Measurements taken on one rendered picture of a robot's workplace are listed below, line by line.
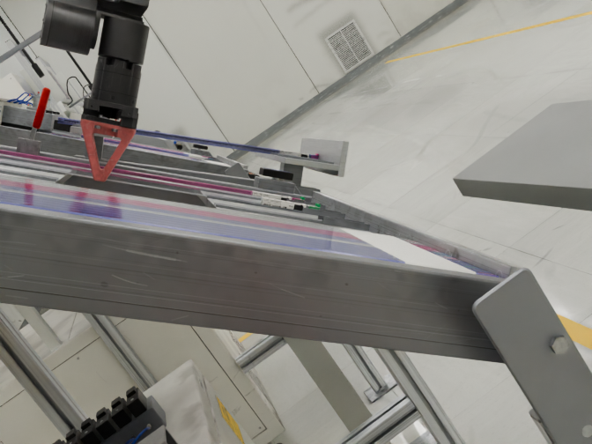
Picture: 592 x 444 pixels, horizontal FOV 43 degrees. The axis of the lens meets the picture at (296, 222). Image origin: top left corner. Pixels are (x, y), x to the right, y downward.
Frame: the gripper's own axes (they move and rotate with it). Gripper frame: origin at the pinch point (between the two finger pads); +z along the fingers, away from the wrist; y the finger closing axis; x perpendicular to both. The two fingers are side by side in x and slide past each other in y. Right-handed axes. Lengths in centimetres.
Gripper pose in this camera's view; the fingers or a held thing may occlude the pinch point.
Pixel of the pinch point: (100, 173)
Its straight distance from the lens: 99.4
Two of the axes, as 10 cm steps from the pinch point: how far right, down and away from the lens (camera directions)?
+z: -1.9, 9.8, 0.8
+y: 2.1, 1.2, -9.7
